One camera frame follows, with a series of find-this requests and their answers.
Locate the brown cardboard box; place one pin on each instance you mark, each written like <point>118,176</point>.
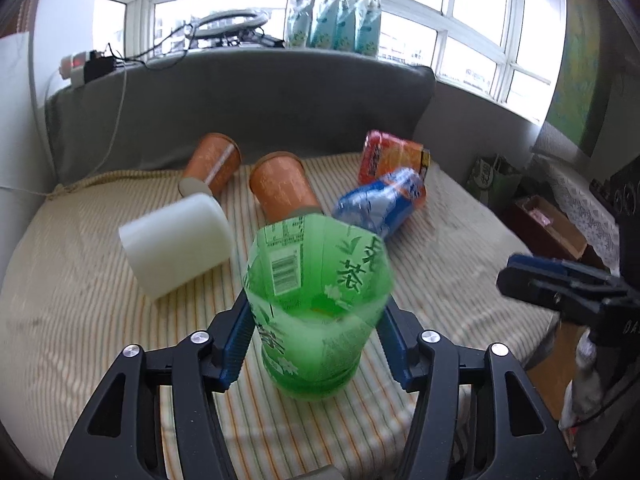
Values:
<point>547,227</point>

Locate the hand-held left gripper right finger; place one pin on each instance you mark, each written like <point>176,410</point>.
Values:
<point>395,347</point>

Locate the white plastic cup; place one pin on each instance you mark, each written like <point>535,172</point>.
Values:
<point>175,240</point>

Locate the white lace cloth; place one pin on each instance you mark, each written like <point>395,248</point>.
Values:
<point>580,200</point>

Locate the red orange snack packet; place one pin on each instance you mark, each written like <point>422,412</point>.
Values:
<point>392,155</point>

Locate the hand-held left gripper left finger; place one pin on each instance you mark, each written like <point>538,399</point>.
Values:
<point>235,347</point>

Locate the teal tissue pack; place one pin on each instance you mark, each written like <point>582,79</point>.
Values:
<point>325,17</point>
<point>369,25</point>
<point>299,15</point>
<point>347,22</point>

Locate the white power strip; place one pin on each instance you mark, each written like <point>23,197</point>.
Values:
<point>72,67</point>

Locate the blue cut bottle cup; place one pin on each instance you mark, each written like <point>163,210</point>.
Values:
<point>380,200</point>

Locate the black power adapter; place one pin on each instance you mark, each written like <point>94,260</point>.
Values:
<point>99,69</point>

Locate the orange paper cup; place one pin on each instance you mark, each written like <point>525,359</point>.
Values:
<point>282,185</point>
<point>210,160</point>

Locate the striped bed sheet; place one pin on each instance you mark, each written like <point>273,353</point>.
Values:
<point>100,320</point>

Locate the green paper bag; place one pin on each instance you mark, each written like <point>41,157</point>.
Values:
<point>492,180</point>

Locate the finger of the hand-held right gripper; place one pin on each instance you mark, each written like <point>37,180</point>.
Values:
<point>555,266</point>
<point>540,290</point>

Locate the green cut bottle cup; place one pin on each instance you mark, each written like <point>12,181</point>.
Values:
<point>320,310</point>

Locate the green wall poster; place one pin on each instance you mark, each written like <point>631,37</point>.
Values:
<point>582,60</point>

